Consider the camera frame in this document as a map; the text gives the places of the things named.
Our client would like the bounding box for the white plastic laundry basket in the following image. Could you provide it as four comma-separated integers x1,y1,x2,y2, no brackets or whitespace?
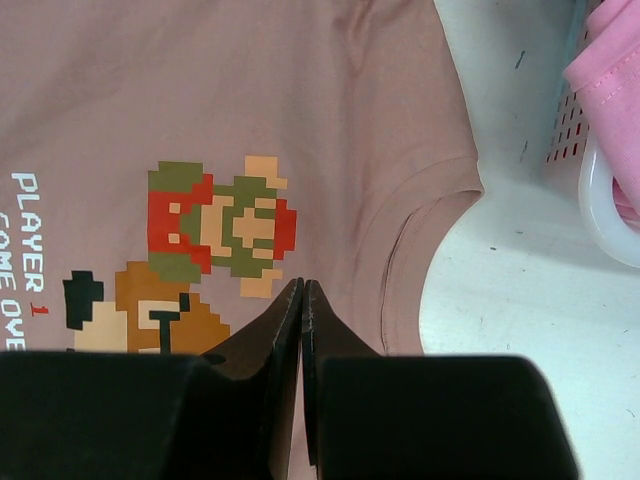
544,1,639,268

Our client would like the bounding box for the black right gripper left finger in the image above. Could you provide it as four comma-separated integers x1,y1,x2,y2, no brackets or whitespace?
1,278,304,479

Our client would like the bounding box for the dusty pink printed t-shirt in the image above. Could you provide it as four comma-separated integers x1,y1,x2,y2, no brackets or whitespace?
1,1,483,479

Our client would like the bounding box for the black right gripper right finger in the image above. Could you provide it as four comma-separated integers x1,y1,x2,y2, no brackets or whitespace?
302,280,579,479

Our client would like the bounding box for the bright pink t-shirt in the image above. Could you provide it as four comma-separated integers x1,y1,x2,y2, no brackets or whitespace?
564,1,639,223

